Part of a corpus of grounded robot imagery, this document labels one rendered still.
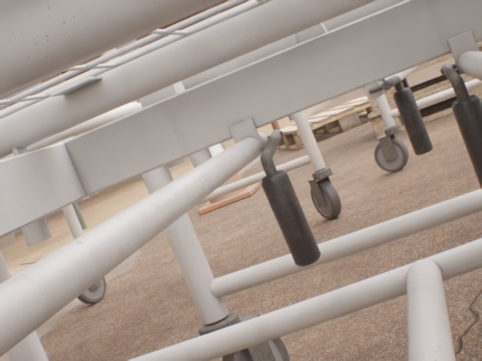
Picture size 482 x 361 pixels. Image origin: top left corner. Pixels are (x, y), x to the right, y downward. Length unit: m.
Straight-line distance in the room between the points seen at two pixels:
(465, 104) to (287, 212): 0.18
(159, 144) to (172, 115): 0.03
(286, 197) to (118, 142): 0.19
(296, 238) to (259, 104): 0.14
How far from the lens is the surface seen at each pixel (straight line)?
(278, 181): 0.77
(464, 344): 1.23
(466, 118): 0.75
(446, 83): 4.55
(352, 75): 0.81
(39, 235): 0.91
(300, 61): 0.82
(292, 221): 0.78
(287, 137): 6.62
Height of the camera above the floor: 0.41
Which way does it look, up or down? 5 degrees down
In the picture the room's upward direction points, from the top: 22 degrees counter-clockwise
